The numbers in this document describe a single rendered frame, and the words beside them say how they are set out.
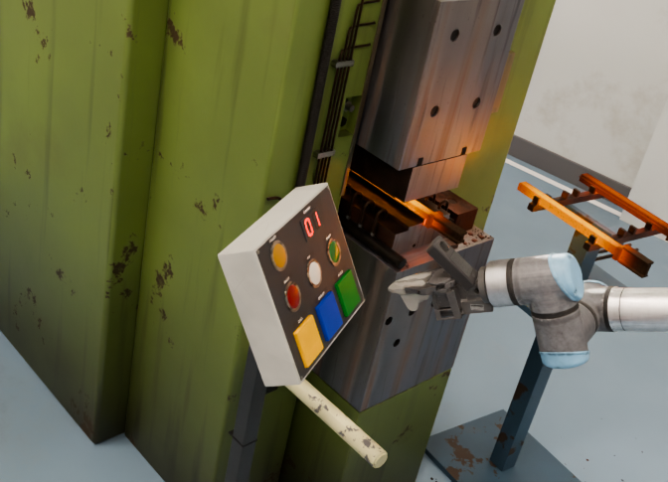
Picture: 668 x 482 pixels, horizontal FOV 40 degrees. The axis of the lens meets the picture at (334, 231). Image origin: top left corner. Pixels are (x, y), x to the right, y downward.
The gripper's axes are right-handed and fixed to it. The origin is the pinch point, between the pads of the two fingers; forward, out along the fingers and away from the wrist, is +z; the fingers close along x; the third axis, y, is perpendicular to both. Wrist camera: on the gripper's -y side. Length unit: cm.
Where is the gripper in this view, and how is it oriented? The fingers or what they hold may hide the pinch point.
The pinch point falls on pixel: (393, 284)
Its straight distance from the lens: 187.4
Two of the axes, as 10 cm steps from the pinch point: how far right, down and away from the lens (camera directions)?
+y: 2.9, 9.1, 3.0
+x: 3.8, -4.0, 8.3
